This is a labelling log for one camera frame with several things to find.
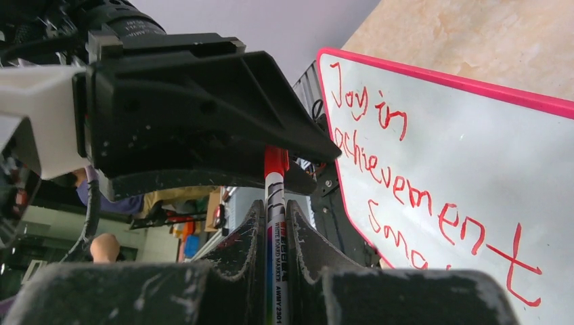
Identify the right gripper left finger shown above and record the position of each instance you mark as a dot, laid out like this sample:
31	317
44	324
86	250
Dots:
226	286

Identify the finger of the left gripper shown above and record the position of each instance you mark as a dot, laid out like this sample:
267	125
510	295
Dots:
123	186

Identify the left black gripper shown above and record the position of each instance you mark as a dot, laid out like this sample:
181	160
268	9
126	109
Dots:
130	105

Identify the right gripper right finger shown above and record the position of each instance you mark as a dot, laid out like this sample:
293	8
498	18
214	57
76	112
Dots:
327	287

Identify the red whiteboard marker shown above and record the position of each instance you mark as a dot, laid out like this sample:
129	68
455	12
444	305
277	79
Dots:
276	290

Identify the red marker cap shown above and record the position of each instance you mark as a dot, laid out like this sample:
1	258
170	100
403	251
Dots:
276	161

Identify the pink framed whiteboard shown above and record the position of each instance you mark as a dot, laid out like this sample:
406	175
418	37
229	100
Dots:
443	172

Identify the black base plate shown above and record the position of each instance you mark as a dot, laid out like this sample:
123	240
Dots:
332	222

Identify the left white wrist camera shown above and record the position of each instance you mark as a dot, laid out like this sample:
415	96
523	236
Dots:
43	97

